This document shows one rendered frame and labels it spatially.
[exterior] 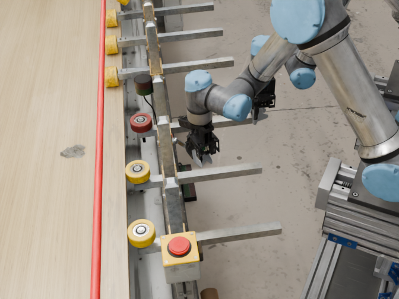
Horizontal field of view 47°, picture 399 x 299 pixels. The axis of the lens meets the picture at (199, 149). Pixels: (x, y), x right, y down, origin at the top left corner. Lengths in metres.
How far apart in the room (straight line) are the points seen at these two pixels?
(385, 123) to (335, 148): 1.92
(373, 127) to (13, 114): 1.33
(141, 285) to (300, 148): 1.63
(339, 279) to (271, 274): 0.37
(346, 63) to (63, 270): 0.88
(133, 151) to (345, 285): 1.06
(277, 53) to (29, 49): 1.35
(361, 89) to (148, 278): 0.94
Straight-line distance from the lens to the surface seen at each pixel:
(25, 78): 2.07
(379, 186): 1.09
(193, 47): 3.86
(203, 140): 1.36
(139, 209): 1.77
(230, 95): 1.23
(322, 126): 3.09
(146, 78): 1.54
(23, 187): 1.57
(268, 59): 1.23
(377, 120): 1.03
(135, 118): 1.71
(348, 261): 2.16
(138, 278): 1.60
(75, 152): 1.61
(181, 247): 0.90
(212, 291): 2.17
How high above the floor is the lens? 1.96
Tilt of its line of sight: 43 degrees down
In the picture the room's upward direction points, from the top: 4 degrees counter-clockwise
